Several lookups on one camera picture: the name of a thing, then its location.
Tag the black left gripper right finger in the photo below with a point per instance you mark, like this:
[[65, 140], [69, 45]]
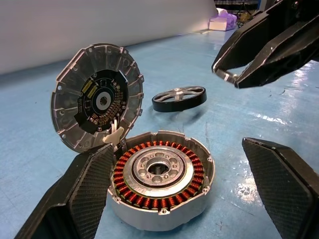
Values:
[[286, 189]]

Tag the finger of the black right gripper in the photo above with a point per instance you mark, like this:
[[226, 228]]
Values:
[[244, 42], [286, 54]]

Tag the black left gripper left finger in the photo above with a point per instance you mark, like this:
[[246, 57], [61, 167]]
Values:
[[82, 189]]

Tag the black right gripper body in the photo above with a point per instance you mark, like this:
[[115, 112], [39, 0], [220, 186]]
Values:
[[301, 10]]

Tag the silver motor housing copper windings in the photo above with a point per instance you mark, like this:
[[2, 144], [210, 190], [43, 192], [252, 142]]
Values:
[[139, 185]]

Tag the black spoked rotor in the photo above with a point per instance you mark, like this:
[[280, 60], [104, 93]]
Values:
[[179, 105]]

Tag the silver motor lid circuit board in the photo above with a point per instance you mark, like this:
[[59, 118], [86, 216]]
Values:
[[69, 82]]

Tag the white purple box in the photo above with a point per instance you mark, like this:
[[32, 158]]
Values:
[[220, 23]]

